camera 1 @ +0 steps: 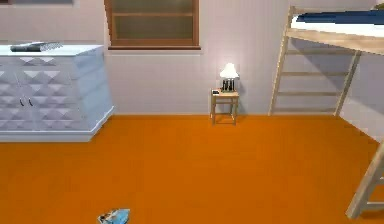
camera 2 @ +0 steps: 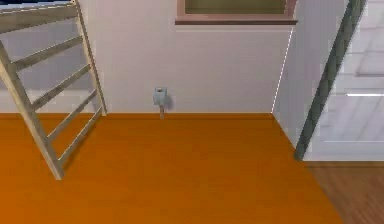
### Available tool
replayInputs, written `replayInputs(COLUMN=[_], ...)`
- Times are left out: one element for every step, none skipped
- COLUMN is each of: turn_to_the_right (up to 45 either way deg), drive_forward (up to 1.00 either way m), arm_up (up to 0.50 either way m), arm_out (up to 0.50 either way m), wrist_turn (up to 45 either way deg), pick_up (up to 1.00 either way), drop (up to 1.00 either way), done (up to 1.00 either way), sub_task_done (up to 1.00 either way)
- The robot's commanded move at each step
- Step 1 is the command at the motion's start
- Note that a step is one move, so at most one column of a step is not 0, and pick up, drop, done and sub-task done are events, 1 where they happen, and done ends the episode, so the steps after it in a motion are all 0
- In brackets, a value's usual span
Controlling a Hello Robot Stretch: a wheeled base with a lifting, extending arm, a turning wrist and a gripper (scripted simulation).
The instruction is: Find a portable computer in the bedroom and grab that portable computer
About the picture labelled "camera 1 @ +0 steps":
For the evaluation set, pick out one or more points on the small black box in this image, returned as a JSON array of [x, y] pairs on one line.
[[215, 92]]

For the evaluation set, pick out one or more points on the small wooden side table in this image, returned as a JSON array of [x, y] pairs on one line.
[[224, 104]]

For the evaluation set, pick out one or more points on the white shade table lamp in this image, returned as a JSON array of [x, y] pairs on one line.
[[229, 75]]

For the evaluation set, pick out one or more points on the brown framed window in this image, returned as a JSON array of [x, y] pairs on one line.
[[153, 23]]

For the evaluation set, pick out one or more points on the blue cloth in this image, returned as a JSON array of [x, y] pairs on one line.
[[114, 216]]

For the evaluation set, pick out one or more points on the white faceted cupboard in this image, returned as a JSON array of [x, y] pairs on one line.
[[50, 96]]

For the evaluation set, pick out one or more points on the wooden loft bed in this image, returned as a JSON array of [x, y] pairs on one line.
[[333, 36]]

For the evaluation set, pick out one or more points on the grey laptop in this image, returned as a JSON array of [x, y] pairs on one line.
[[33, 46]]

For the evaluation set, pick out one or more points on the framed wall picture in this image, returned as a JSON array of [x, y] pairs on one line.
[[36, 1]]

